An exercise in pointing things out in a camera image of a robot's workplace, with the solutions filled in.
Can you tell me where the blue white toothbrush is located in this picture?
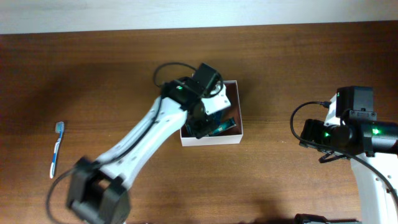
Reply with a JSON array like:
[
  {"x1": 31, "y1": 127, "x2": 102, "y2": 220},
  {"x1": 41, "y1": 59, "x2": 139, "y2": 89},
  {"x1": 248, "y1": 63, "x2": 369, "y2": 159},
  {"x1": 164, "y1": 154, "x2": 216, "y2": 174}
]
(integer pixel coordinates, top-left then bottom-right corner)
[{"x1": 49, "y1": 121, "x2": 65, "y2": 179}]

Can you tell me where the green white toothpaste tube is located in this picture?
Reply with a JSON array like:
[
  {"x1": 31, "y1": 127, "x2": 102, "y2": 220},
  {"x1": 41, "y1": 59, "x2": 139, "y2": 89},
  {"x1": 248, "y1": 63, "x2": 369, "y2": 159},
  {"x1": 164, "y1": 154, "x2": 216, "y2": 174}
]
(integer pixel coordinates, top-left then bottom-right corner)
[{"x1": 208, "y1": 118, "x2": 236, "y2": 136}]

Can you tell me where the teal mouthwash bottle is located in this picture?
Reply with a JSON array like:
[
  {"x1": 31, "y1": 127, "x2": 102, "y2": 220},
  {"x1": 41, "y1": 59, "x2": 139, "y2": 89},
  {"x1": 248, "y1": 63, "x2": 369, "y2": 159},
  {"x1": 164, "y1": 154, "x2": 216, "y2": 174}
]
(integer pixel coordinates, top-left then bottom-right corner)
[{"x1": 212, "y1": 111, "x2": 224, "y2": 124}]

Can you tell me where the white cardboard box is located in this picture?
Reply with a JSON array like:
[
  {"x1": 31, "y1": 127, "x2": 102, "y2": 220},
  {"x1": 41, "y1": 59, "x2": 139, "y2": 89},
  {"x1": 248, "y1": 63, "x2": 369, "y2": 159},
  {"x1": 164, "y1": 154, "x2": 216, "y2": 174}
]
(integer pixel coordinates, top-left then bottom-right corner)
[{"x1": 179, "y1": 80, "x2": 243, "y2": 147}]

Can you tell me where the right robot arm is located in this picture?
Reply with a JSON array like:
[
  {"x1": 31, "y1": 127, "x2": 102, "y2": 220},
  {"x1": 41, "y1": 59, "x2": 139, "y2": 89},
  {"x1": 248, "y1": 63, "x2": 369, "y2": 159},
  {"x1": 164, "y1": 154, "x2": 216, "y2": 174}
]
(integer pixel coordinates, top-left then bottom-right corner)
[{"x1": 293, "y1": 86, "x2": 397, "y2": 223}]

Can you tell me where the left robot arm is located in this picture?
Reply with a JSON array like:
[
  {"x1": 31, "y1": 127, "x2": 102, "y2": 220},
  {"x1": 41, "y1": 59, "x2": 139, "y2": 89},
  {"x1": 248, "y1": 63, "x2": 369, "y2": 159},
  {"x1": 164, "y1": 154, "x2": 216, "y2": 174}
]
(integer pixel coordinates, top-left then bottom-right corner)
[{"x1": 66, "y1": 63, "x2": 230, "y2": 223}]

